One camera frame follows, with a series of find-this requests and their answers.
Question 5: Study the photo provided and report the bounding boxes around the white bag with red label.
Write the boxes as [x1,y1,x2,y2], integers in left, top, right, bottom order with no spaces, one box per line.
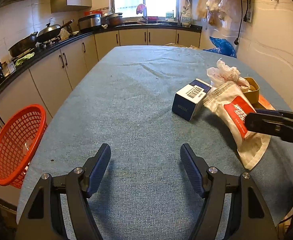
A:
[203,81,271,170]

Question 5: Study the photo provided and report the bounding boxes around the blue plastic bag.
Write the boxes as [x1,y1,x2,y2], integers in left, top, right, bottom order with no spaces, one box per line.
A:
[204,36,236,58]

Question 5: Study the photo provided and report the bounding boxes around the beige lower kitchen cabinets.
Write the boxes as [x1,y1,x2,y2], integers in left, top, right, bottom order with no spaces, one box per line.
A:
[0,28,202,205]

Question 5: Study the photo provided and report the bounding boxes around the blue table cloth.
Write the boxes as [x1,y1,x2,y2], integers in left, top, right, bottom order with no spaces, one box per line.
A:
[18,46,286,239]

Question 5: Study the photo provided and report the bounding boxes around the steel rice cooker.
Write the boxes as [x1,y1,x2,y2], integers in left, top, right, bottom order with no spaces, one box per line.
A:
[78,14,102,32]

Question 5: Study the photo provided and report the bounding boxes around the dark cooking pot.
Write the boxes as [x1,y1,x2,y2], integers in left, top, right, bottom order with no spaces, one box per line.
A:
[102,12,123,27]

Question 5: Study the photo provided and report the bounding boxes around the black hanging power cord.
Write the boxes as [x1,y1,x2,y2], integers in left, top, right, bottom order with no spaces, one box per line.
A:
[234,0,252,46]

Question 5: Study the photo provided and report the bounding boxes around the crumpled white plastic bag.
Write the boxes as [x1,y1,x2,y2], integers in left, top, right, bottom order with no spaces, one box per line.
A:
[207,59,251,93]

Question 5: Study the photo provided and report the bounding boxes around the brown paper cup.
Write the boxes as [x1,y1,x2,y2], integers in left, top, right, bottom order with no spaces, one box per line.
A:
[244,77,260,105]

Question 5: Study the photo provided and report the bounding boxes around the hanging plastic bags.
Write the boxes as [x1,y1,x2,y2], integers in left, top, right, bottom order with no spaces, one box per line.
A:
[195,0,245,27]

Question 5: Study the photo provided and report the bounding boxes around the red plastic mesh basket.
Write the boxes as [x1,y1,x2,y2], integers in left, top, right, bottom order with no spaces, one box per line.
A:
[0,104,47,189]

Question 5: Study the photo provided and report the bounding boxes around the black frying pan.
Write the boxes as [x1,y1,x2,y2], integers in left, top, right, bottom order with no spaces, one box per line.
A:
[8,31,38,57]

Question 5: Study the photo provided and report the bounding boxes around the blue white small box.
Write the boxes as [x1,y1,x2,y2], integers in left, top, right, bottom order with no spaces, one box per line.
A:
[172,79,212,121]

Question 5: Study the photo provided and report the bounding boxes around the black wok with lid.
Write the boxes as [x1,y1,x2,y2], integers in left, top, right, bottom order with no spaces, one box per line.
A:
[37,17,74,43]

